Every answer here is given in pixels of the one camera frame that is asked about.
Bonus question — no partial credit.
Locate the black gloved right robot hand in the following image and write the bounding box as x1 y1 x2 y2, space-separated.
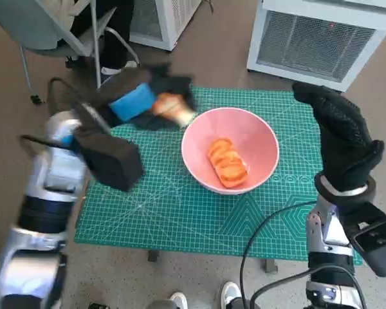
291 82 385 193

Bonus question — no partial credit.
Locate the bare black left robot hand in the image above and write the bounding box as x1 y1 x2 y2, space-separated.
96 66 199 131

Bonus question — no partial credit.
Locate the toy bread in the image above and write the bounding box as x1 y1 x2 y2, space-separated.
152 92 196 125
207 137 249 189

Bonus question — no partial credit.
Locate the pink bowl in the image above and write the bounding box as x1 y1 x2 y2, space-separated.
181 108 280 196

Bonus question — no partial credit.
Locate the person on chair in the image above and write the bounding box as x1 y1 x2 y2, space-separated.
71 0 139 77

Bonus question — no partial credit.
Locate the small white mesh appliance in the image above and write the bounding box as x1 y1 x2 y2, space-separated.
128 0 208 52

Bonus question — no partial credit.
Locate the large white mesh appliance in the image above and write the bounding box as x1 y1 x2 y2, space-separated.
246 0 386 93

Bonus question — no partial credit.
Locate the green cutting mat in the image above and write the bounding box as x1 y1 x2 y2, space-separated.
74 86 364 267

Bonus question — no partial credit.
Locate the grey chair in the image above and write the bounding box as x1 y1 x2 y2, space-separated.
0 0 139 104

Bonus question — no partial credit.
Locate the white shoe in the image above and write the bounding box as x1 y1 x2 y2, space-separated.
220 281 244 309
169 292 189 309

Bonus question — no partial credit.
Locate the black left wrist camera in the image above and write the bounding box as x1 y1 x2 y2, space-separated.
72 101 145 192

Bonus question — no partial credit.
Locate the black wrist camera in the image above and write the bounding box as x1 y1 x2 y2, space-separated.
72 101 145 192
340 202 386 277

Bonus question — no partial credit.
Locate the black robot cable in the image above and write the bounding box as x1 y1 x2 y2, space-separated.
46 77 97 112
239 201 319 309
21 134 81 153
250 270 313 309

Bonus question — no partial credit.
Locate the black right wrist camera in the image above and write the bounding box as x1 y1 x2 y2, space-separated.
340 202 386 277

